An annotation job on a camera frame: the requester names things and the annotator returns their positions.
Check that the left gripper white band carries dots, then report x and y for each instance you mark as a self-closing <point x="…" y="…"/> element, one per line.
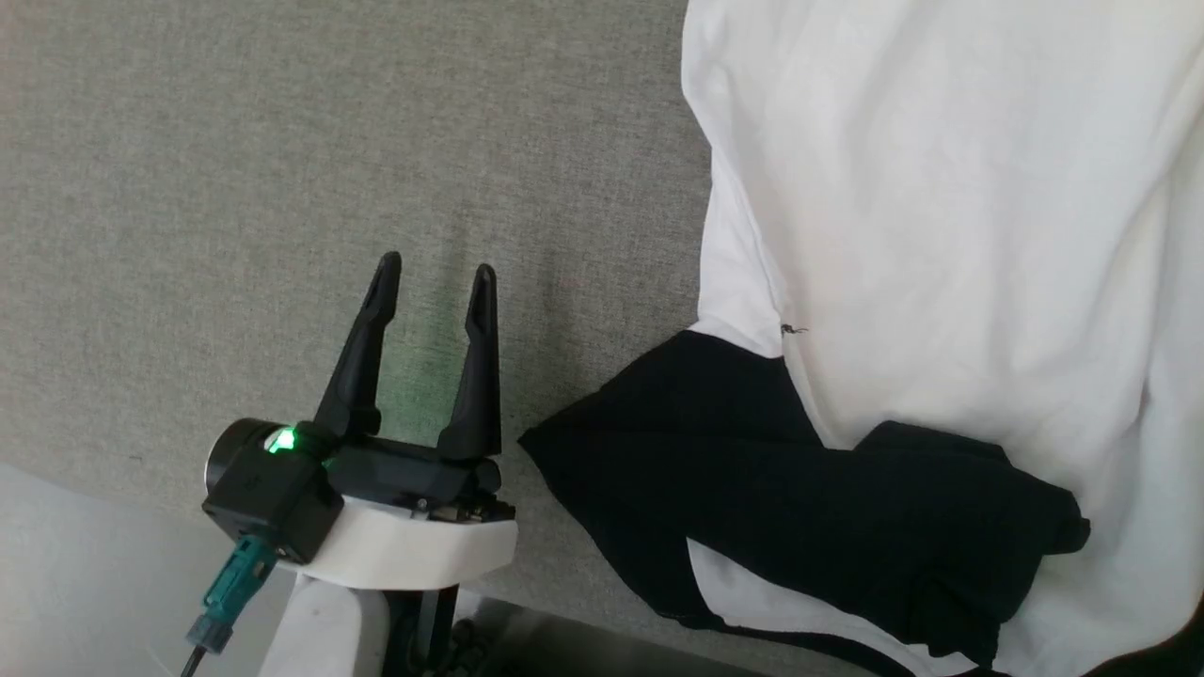
<point x="414" y="545"/>

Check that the black and white shirt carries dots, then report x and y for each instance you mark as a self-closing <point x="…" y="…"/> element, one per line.
<point x="941" y="188"/>

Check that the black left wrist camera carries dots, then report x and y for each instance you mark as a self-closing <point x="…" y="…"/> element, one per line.
<point x="273" y="498"/>

